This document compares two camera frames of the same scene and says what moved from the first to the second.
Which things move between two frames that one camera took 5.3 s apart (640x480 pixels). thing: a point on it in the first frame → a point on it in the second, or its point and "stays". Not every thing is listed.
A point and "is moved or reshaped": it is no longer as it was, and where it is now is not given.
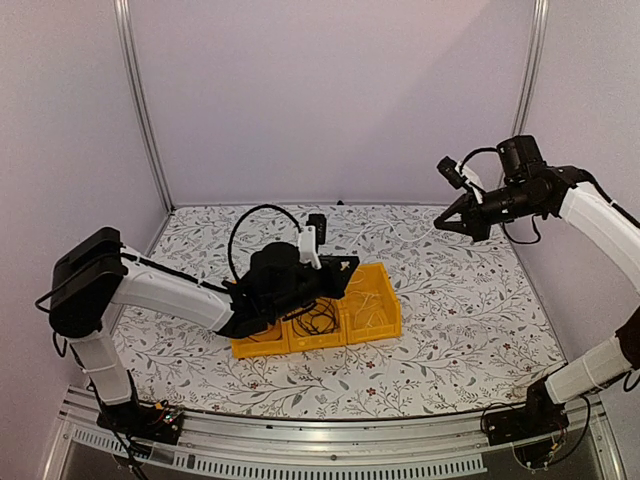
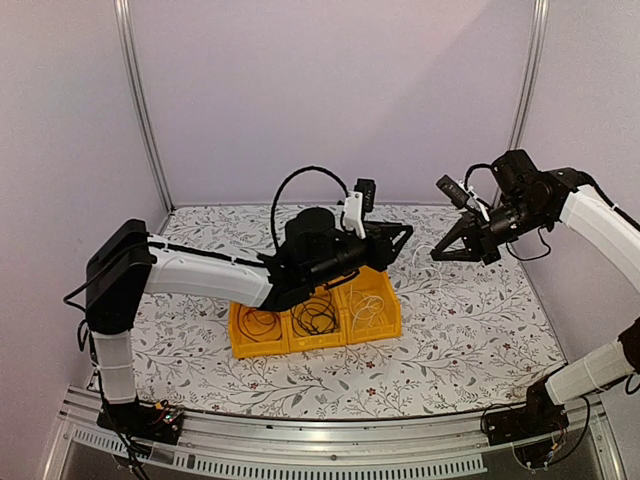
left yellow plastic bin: x=275 y=340 stays
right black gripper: x=474 y=224 → x=488 y=246
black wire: x=320 y=319 stays
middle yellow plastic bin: x=321 y=325 stays
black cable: x=320 y=319 stays
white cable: x=389 y=223 is moved or reshaped
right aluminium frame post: x=532 y=66 stays
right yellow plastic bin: x=372 y=310 stays
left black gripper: x=337 y=281 → x=381 y=238
